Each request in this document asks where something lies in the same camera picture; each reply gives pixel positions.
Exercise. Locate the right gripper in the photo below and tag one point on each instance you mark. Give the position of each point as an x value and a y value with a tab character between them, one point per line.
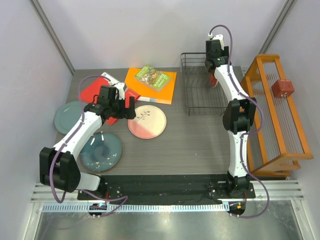
225	52

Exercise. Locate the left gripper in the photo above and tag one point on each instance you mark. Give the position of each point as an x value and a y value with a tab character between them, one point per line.
127	113

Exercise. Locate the pink and cream plate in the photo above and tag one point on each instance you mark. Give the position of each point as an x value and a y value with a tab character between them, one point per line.
150	122

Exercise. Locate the red and teal floral plate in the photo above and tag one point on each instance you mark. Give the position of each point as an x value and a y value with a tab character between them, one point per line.
213	80

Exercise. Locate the dark blue glazed plate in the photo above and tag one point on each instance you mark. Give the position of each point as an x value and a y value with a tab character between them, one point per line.
101	152

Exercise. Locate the plain grey-green plate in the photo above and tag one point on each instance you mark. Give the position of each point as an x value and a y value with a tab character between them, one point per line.
67	116

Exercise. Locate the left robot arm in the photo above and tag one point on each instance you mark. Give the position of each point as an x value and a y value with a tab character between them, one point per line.
58	166

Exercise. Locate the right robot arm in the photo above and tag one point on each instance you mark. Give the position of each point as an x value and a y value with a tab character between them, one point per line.
238	116

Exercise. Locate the orange wooden rack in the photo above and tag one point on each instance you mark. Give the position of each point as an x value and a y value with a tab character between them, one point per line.
281	144

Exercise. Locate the orange folder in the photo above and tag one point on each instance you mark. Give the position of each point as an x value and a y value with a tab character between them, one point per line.
165	96

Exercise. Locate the green paperback book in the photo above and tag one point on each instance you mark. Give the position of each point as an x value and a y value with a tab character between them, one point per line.
152	78

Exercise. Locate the red folder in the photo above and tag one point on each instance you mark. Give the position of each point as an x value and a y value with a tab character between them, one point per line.
90	93

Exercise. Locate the red cube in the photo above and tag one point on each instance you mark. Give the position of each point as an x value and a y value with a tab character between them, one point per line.
282	88

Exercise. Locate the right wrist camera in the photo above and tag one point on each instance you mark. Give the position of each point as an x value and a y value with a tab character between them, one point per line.
218	37

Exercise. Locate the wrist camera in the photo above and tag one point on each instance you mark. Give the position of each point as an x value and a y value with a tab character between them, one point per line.
120	90
218	37

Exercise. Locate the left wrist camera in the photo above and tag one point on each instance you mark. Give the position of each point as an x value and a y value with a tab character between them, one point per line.
120	90

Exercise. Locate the black wire dish rack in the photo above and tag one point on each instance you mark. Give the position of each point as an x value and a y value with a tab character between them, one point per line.
200	96

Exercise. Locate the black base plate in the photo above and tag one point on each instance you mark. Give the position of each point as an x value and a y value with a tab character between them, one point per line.
211	186

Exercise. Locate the aluminium rail frame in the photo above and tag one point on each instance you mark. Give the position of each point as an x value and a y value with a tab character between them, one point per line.
277	212

